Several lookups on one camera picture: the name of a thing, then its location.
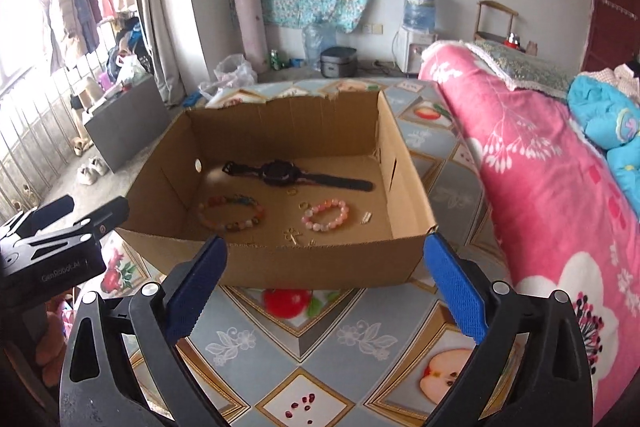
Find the white plastic bag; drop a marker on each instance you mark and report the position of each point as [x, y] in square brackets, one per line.
[231, 73]

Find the water dispenser with bottle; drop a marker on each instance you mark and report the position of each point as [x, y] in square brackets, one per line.
[415, 33]

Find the pink floral blanket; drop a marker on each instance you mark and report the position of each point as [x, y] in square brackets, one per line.
[558, 214]

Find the black wrist watch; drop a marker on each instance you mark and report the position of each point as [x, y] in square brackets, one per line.
[285, 173]

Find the black rice cooker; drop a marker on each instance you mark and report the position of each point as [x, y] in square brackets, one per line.
[339, 62]

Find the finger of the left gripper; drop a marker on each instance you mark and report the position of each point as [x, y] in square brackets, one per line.
[93, 226]
[26, 223]

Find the blue child jacket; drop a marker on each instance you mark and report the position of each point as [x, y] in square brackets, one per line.
[610, 120]

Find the hanging clothes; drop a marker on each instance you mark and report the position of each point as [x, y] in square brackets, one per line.
[73, 29]

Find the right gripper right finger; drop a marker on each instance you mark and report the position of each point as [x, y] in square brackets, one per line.
[552, 386]

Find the empty clear water bottle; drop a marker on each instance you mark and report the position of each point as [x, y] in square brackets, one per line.
[318, 37]

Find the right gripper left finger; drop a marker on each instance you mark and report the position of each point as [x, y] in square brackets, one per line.
[98, 386]

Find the brown cardboard box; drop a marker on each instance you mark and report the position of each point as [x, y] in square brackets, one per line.
[181, 196]

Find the grey floral pillow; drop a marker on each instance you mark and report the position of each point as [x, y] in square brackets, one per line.
[521, 71]

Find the wooden chair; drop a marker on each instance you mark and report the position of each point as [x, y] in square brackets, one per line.
[494, 21]

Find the left hand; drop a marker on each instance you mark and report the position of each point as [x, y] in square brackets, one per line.
[50, 351]

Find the pink rolled mat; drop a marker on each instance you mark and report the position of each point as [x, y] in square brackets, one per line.
[253, 34]

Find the gold earring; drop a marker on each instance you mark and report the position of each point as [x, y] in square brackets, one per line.
[366, 218]

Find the dark red door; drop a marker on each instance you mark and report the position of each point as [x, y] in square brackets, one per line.
[613, 35]

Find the grey cabinet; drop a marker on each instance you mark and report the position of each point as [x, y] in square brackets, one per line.
[126, 124]

